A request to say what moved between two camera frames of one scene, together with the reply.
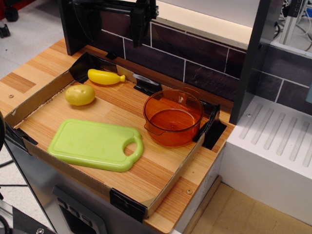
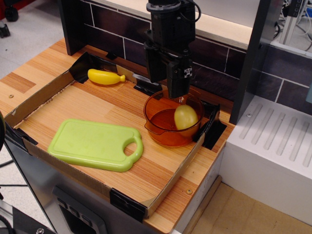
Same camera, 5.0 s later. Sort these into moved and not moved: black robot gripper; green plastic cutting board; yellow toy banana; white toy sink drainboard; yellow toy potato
Moved: yellow toy potato; black robot gripper
Not moved: green plastic cutting board; white toy sink drainboard; yellow toy banana
